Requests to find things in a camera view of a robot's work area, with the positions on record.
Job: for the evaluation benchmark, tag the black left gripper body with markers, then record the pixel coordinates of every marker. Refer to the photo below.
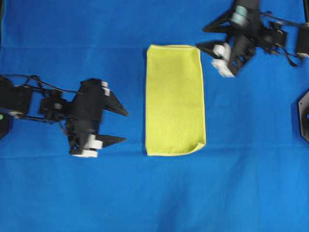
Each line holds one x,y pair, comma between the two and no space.
82,116

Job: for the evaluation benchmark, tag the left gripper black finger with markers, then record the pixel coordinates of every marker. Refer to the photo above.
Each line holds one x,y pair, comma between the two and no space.
112,104
108,140

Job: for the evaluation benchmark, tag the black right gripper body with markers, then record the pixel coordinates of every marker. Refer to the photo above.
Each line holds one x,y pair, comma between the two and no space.
239,48

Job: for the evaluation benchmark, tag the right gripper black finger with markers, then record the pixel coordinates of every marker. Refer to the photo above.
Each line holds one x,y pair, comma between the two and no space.
207,47
222,24

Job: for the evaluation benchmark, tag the yellow-green microfiber towel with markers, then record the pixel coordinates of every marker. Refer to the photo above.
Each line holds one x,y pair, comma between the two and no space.
175,121

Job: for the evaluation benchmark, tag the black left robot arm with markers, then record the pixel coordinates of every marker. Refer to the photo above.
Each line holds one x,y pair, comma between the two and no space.
39,101

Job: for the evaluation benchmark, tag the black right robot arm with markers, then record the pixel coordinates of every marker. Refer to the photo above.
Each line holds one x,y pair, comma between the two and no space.
302,42

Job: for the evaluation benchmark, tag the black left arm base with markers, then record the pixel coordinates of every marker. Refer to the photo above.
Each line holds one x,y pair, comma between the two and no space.
6,124

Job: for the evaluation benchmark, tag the blue table cloth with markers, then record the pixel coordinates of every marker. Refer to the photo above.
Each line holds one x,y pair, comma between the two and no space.
251,176

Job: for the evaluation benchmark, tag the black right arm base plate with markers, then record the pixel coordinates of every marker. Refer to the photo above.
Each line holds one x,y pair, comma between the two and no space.
303,116

